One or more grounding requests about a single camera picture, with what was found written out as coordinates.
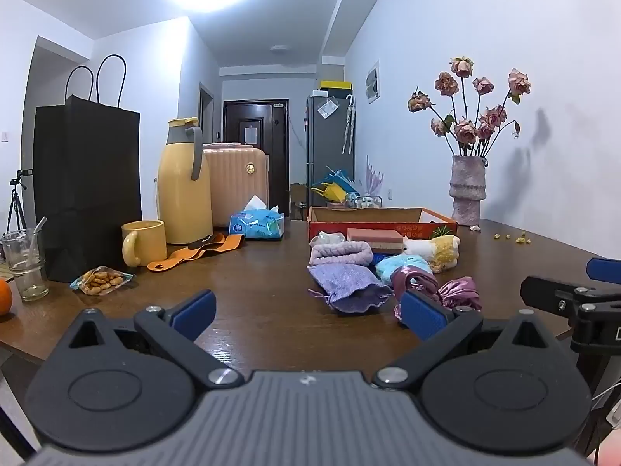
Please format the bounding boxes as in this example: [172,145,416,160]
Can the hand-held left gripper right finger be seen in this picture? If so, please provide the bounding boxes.
[373,289,559,391]

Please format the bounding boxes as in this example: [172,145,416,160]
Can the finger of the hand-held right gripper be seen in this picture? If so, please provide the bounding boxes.
[586,257,621,285]
[520,276,621,318]

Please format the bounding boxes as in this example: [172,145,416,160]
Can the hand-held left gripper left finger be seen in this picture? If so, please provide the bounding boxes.
[65,289,246,390]

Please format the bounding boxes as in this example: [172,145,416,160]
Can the purple satin cloth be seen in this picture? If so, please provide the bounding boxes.
[390,267,483,323]

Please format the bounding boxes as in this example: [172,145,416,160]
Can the red cardboard box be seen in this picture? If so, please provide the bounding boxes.
[308,206,458,243]

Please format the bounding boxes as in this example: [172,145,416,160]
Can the light blue plush toy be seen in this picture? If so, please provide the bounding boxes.
[375,254,432,286]

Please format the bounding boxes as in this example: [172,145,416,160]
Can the yellow white alpaca plush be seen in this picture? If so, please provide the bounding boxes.
[402,234,461,273]

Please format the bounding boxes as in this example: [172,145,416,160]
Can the yellow ceramic mug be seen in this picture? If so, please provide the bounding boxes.
[121,220,168,268]

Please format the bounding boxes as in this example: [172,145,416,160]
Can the pink sponge block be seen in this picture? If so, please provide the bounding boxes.
[346,228,406,253]

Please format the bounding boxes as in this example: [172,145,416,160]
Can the clear cookie snack packet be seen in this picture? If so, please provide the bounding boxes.
[69,266,135,296]

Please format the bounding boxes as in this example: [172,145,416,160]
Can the rolled lavender towel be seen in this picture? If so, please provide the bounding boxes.
[309,241,374,268]

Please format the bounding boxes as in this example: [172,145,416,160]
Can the blue tissue pack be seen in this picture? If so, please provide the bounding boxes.
[228,195,285,241]

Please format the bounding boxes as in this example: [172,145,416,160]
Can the yellow thermos jug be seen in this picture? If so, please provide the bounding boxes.
[158,117,213,245]

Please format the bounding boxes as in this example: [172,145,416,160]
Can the white plastic bag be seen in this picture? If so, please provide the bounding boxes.
[309,233,347,249]

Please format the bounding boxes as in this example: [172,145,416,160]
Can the pink textured vase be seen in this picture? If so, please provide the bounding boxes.
[449,155,487,226]

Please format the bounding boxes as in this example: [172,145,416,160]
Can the clear plastic containers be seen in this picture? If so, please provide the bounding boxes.
[347,193,384,209]

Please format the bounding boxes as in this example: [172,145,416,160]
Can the pink ribbed suitcase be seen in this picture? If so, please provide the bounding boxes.
[203,143,271,228]

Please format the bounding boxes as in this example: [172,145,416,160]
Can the blue and yellow bags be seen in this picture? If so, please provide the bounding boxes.
[310,167,362,205]

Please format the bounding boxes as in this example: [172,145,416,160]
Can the black paper shopping bag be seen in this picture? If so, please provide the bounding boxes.
[33,54,142,283]

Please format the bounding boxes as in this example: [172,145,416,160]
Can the clear drinking glass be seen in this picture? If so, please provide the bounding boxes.
[1,228,50,302]

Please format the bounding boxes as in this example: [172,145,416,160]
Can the white drinking straw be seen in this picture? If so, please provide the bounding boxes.
[26,217,48,273]

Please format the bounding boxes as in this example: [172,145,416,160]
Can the grey refrigerator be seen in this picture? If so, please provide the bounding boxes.
[305,94,356,197]

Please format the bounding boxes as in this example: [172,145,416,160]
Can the dark brown entrance door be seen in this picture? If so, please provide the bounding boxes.
[223,99,290,219]

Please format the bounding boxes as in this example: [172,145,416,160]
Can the folded white umbrella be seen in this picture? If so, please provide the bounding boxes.
[343,96,356,155]

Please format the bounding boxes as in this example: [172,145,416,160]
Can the orange leather strap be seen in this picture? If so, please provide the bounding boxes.
[147,233,246,273]

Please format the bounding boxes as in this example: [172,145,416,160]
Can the purple knit drawstring pouch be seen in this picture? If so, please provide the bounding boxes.
[307,264,393,314]

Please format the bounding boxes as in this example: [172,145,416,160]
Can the purple wall sticker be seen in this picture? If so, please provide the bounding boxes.
[364,155,385,200]

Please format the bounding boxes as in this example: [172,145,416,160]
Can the black camera tripod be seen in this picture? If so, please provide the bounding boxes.
[6,169,34,234]

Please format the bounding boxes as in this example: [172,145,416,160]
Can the framed wall picture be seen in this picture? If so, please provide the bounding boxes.
[365,61,380,104]

